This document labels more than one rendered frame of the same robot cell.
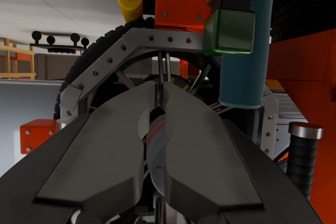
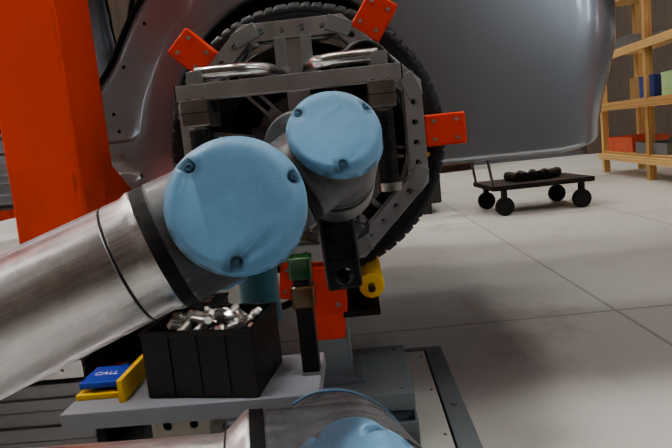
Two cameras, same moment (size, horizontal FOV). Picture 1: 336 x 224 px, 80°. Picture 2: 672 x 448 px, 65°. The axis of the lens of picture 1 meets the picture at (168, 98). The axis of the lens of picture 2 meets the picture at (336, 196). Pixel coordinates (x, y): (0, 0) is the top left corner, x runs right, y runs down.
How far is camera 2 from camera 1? 0.71 m
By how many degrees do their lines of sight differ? 14
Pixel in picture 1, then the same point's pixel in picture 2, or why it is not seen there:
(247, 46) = (291, 263)
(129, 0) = (371, 282)
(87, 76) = (404, 202)
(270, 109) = not seen: hidden behind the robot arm
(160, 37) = not seen: hidden behind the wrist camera
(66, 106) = (421, 169)
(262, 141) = not seen: hidden behind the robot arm
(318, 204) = (89, 70)
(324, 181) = (93, 106)
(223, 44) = (305, 262)
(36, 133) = (449, 136)
